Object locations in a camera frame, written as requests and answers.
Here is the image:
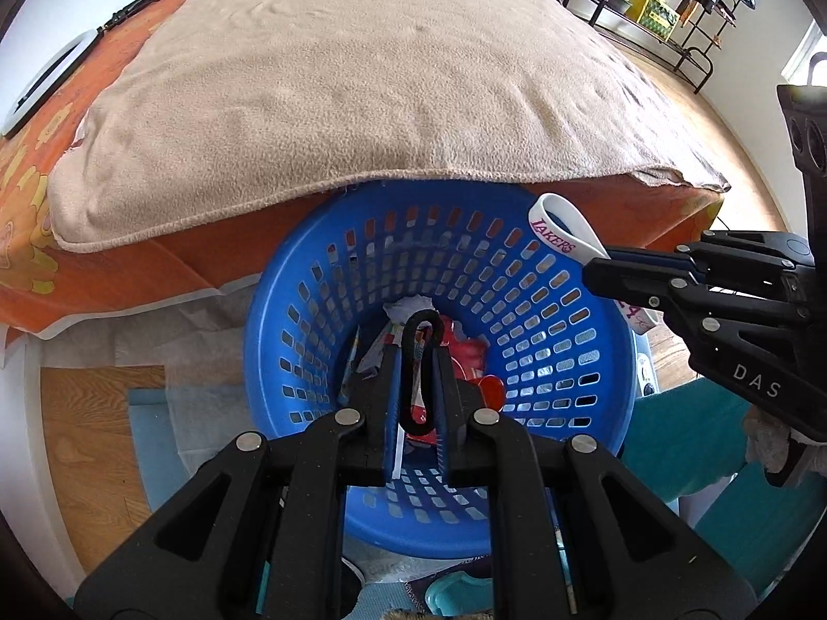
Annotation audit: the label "white mattress cover sheet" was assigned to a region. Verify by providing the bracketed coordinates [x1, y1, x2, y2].
[0, 271, 266, 459]

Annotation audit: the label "orange floral bed sheet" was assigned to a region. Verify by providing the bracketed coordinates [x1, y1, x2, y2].
[0, 0, 725, 337]

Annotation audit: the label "black hair tie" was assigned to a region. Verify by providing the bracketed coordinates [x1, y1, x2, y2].
[397, 311, 446, 437]

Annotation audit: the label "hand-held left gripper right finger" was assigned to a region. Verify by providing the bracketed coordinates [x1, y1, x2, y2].
[432, 345, 757, 620]

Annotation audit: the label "person's right hand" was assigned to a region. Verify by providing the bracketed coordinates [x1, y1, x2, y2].
[743, 410, 811, 475]

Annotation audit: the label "teal plastic object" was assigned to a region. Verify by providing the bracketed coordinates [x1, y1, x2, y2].
[423, 571, 495, 620]

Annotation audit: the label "black clothes rack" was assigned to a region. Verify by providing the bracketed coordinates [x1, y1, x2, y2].
[594, 0, 757, 95]

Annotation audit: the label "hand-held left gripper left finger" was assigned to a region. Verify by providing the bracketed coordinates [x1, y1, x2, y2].
[74, 345, 405, 620]

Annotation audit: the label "white tissue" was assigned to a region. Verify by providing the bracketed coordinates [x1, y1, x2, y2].
[382, 295, 435, 324]

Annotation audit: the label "beige blanket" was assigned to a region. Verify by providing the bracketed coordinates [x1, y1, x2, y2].
[48, 0, 731, 256]

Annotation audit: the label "window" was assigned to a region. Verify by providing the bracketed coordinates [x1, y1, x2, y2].
[782, 19, 827, 88]

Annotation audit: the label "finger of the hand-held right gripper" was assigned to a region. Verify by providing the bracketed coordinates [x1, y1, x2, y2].
[581, 258, 811, 353]
[604, 230, 810, 275]

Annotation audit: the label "person's teal pants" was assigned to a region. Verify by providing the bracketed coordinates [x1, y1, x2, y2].
[620, 381, 802, 569]

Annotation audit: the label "long white plastic wrapper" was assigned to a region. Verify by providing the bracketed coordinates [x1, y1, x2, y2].
[362, 326, 427, 395]

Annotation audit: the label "white ring light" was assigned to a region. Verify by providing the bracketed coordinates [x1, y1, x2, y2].
[3, 31, 98, 138]

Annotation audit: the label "light blue floor mat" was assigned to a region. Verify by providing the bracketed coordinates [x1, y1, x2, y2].
[126, 387, 195, 518]

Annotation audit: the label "blue plastic basket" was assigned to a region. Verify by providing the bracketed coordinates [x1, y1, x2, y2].
[242, 179, 640, 560]

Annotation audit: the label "white silicone wristband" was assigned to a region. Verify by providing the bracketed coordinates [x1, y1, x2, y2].
[528, 192, 666, 337]

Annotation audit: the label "black tripod stand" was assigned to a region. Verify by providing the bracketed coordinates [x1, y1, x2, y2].
[97, 0, 185, 30]

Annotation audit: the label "yellow plastic crate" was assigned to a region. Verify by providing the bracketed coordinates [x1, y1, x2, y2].
[623, 0, 682, 36]

